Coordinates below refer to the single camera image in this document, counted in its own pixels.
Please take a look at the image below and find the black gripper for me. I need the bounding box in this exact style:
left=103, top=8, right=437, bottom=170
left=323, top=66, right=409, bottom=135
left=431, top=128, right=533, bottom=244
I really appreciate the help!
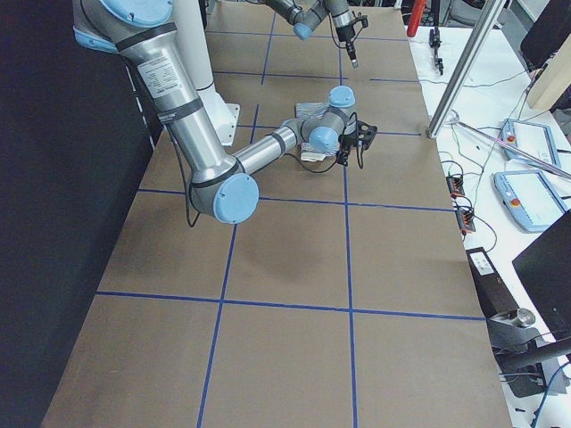
left=336, top=119, right=378, bottom=168
left=334, top=12, right=368, bottom=69

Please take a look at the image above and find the navy white striped polo shirt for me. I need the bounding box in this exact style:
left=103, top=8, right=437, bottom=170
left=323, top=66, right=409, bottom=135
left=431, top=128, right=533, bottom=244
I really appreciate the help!
left=295, top=103, right=340, bottom=162

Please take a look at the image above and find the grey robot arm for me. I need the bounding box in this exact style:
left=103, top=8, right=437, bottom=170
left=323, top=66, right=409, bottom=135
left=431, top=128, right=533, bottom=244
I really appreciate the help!
left=262, top=0, right=368, bottom=69
left=73, top=1, right=377, bottom=224

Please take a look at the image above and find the red object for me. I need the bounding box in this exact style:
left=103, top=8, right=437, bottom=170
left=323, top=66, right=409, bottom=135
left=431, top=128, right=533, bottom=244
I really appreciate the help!
left=407, top=0, right=426, bottom=37

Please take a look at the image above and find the black tripod stick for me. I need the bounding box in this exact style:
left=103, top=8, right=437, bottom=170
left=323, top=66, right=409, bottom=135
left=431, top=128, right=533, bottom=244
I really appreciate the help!
left=429, top=0, right=443, bottom=76

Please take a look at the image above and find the orange black connector block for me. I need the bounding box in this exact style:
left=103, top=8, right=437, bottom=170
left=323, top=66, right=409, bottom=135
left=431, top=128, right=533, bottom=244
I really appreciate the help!
left=445, top=175, right=465, bottom=199
left=455, top=209, right=476, bottom=235

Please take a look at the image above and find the green tipped metal rod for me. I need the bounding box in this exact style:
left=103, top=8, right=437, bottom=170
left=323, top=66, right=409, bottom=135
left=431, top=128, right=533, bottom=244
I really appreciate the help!
left=445, top=111, right=571, bottom=180

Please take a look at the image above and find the left teach pendant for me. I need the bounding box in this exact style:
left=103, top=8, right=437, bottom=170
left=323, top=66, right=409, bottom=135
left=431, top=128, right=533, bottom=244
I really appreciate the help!
left=501, top=119, right=561, bottom=168

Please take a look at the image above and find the teach pendant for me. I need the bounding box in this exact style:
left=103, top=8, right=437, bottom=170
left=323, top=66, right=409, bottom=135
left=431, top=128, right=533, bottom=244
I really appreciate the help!
left=492, top=169, right=567, bottom=233
left=501, top=119, right=561, bottom=168

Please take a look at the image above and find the right teach pendant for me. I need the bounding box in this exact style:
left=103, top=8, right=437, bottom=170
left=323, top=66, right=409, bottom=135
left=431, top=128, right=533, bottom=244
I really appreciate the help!
left=492, top=169, right=567, bottom=233

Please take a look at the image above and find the beige board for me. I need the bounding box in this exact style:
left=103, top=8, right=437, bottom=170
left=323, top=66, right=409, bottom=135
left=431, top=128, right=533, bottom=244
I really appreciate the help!
left=527, top=36, right=571, bottom=111

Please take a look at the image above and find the black monitor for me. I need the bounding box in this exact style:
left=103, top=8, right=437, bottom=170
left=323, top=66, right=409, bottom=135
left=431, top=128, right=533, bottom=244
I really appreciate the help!
left=512, top=212, right=571, bottom=339

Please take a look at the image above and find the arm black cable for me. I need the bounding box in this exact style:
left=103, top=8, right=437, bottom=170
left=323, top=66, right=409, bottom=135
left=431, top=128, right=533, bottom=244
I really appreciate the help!
left=178, top=115, right=367, bottom=229

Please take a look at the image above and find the aluminium frame post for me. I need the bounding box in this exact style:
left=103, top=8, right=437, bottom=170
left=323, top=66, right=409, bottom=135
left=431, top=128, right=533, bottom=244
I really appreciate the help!
left=426, top=0, right=505, bottom=139

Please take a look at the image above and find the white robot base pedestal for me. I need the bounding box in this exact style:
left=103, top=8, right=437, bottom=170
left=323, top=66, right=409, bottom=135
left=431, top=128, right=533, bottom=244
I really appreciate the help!
left=172, top=0, right=240, bottom=147

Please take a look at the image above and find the black camera stand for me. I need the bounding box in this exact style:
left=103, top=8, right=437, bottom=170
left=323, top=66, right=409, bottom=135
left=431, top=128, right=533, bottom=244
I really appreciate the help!
left=467, top=247, right=570, bottom=398

